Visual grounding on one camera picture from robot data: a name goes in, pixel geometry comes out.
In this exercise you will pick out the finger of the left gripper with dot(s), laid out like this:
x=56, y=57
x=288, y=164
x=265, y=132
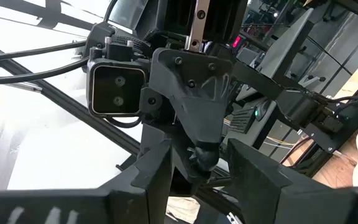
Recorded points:
x=197, y=109
x=157, y=133

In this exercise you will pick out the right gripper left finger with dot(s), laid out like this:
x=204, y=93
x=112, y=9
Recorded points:
x=148, y=186

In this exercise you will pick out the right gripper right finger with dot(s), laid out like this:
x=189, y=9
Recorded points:
x=266, y=193

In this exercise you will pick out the dark blue toy blueberry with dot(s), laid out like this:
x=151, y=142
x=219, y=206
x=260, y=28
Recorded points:
x=203, y=158

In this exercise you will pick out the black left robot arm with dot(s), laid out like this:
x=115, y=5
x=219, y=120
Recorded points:
x=297, y=109

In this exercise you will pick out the black computer mouse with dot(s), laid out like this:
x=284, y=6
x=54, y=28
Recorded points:
x=262, y=109

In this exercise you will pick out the grey monitor panel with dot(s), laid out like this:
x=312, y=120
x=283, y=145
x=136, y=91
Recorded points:
x=287, y=40

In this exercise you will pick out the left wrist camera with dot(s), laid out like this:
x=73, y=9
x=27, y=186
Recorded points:
x=117, y=90

